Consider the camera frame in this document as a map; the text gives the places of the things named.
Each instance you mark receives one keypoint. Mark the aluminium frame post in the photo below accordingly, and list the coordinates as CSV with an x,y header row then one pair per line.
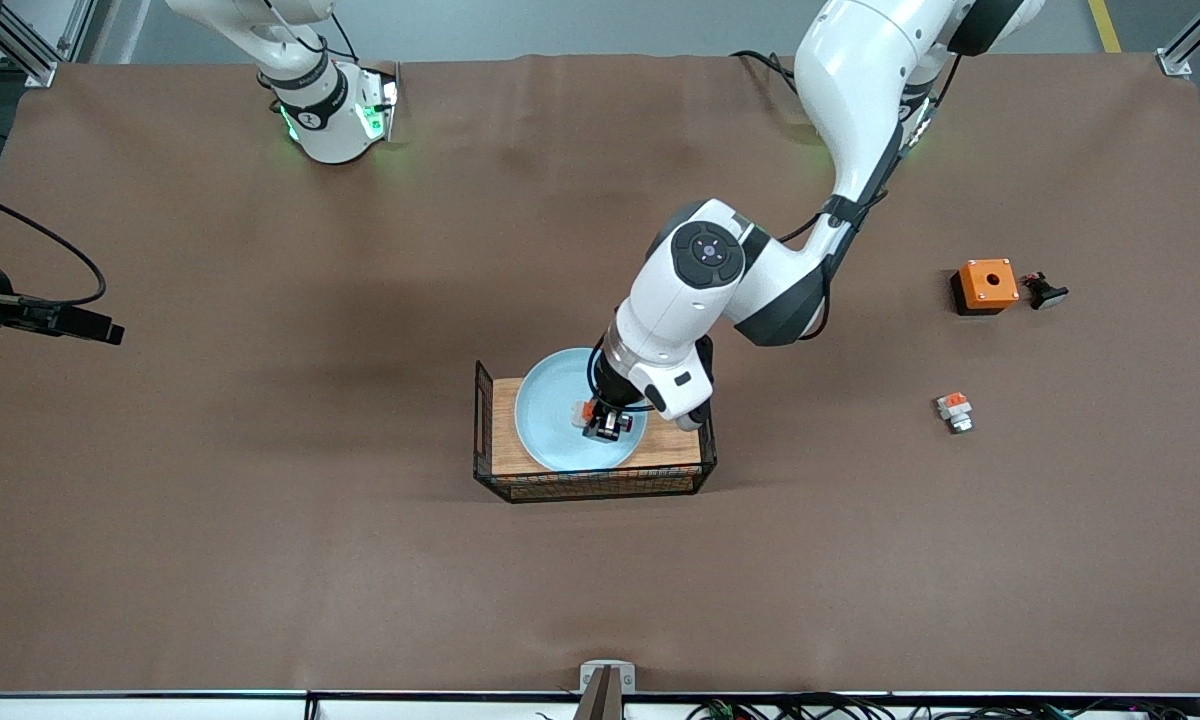
x,y
1195,40
30,45

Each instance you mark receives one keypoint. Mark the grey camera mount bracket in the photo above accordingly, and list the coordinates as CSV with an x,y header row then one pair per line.
x,y
607,685

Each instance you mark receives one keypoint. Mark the light blue round plate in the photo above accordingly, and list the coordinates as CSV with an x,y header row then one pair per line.
x,y
550,420

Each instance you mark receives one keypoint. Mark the light wooden board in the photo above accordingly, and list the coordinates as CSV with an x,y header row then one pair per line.
x,y
505,430

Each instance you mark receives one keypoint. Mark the brown table cover sheet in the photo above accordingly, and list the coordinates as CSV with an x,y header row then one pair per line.
x,y
260,550

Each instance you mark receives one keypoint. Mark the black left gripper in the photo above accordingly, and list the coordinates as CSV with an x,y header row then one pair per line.
x,y
615,391

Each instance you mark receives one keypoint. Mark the red pushbutton switch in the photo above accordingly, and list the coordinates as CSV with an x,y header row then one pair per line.
x,y
587,409

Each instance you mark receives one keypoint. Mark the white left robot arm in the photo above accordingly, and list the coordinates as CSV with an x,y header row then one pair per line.
x,y
860,80

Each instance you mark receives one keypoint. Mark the black pushbutton head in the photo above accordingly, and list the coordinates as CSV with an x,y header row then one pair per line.
x,y
1045,291

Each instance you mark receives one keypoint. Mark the orange button enclosure box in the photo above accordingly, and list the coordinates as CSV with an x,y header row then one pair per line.
x,y
987,283

